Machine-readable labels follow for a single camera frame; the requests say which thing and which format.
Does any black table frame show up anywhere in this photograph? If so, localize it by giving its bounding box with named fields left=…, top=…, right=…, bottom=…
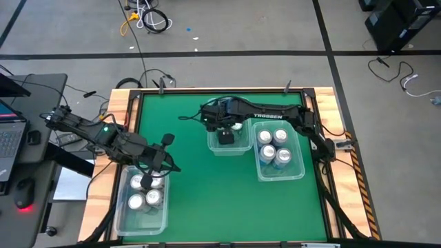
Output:
left=79, top=85, right=382, bottom=248

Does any clear plastic bin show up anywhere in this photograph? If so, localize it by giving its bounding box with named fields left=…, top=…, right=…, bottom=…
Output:
left=206, top=96, right=255, bottom=157
left=115, top=165, right=170, bottom=237
left=252, top=119, right=307, bottom=183

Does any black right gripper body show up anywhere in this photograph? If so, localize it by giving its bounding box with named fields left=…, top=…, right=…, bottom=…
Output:
left=199, top=101, right=249, bottom=146

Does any green table mat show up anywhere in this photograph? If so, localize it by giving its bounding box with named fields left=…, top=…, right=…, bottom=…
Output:
left=122, top=92, right=328, bottom=243

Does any white floor cable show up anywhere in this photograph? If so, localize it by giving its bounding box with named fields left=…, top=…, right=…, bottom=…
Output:
left=135, top=0, right=173, bottom=31

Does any white cable with plug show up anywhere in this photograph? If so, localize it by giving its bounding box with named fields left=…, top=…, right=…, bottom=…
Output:
left=400, top=73, right=441, bottom=99

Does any small black desk device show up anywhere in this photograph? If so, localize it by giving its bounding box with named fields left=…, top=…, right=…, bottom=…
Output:
left=26, top=130, right=42, bottom=146

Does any black laptop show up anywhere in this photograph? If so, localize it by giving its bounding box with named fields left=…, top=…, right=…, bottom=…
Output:
left=0, top=99, right=29, bottom=183

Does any black computer tower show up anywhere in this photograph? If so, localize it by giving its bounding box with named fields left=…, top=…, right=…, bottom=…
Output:
left=364, top=0, right=423, bottom=53

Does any black coiled cable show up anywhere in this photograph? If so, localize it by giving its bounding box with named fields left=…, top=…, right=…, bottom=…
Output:
left=140, top=7, right=170, bottom=34

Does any yellow floor cable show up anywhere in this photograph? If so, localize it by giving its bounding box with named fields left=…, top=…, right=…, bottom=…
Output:
left=119, top=11, right=141, bottom=37

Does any black hose loop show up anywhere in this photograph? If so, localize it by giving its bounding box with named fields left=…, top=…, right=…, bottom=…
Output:
left=115, top=77, right=143, bottom=90

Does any white sheet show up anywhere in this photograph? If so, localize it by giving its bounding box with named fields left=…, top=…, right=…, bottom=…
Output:
left=52, top=164, right=94, bottom=201

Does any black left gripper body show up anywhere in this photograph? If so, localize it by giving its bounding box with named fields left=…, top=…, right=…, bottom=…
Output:
left=132, top=133, right=175, bottom=191

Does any black computer mouse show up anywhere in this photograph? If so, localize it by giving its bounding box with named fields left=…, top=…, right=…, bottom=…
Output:
left=13, top=178, right=35, bottom=213

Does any black monitor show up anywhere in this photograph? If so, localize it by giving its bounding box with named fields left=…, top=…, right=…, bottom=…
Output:
left=0, top=73, right=31, bottom=99

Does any thin black floor cable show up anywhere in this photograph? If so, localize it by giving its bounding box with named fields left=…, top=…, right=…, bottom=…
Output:
left=116, top=0, right=148, bottom=87

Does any black side desk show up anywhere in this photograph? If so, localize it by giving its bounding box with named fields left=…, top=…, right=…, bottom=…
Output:
left=0, top=72, right=96, bottom=248

